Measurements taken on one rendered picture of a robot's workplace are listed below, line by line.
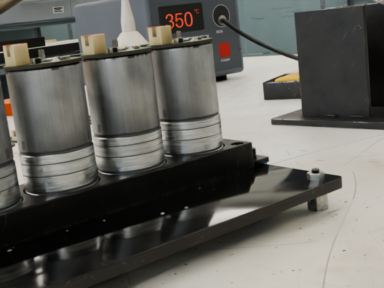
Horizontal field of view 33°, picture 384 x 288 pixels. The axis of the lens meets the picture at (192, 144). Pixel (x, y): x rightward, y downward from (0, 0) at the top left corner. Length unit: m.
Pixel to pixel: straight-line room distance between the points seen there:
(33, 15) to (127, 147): 2.80
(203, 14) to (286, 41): 4.91
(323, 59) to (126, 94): 0.19
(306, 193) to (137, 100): 0.06
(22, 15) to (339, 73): 2.65
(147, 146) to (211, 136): 0.03
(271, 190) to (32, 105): 0.08
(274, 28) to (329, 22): 5.23
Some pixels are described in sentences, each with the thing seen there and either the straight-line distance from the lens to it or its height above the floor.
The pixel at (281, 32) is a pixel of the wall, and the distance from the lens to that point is 5.58.
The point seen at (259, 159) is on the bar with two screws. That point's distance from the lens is 0.25.
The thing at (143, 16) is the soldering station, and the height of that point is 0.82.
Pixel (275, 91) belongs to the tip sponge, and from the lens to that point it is 0.50.
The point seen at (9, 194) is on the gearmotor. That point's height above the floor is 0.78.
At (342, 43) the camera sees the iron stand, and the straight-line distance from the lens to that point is 0.38.
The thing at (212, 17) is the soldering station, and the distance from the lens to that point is 0.66.
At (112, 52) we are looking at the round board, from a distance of 0.22.
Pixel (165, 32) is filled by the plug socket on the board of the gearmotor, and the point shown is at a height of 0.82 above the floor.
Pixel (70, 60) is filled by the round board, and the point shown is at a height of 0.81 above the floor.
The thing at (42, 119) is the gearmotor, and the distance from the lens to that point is 0.20.
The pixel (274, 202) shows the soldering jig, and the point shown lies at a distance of 0.21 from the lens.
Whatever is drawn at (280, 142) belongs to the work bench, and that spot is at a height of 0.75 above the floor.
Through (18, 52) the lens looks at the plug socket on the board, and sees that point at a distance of 0.21.
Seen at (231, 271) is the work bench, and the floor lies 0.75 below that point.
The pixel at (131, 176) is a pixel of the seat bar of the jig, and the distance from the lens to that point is 0.22.
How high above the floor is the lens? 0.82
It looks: 11 degrees down
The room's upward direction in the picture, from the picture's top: 7 degrees counter-clockwise
